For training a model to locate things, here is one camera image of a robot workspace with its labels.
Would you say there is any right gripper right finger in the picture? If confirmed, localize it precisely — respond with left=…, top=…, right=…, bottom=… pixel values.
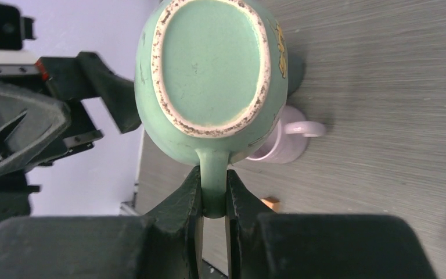
left=225, top=170, right=436, bottom=278

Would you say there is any tan wooden block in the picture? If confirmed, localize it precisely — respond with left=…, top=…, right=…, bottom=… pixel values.
left=261, top=196, right=281, bottom=212

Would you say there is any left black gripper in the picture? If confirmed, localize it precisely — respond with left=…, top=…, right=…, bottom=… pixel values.
left=0, top=51, right=141, bottom=222

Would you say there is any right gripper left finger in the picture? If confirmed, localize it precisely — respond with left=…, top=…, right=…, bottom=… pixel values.
left=0, top=167, right=203, bottom=278

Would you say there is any pale green small mug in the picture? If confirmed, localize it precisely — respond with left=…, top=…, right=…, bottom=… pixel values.
left=135, top=1, right=289, bottom=219

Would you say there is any lilac pink mug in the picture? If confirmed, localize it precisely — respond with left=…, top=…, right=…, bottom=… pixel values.
left=247, top=105, right=326, bottom=164

